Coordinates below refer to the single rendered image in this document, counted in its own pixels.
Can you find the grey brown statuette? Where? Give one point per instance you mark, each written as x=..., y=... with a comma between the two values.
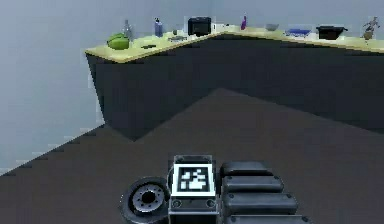
x=370, y=28

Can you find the black pan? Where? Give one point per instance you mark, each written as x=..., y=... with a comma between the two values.
x=330, y=32

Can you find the grey bowl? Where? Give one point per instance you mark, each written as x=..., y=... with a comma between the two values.
x=272, y=26

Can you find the purple bottle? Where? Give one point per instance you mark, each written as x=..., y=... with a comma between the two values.
x=244, y=22

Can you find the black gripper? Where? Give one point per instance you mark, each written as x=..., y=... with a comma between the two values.
x=146, y=200

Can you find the black toaster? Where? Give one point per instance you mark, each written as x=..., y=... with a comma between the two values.
x=199, y=26

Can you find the green lettuce head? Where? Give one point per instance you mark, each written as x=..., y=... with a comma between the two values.
x=118, y=42

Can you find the blue spray bottle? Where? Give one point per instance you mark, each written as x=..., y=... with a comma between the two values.
x=158, y=28

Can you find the white cup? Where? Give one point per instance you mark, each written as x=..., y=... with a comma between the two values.
x=219, y=27

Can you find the blue tray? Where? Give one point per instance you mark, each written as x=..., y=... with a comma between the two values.
x=298, y=32

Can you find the grey flat utensil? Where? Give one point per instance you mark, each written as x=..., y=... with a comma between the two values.
x=176, y=38

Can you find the dark flat utensil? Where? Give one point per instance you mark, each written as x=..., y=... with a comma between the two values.
x=148, y=46

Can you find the dark kitchen counter yellow top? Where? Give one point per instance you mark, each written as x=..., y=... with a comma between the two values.
x=206, y=86

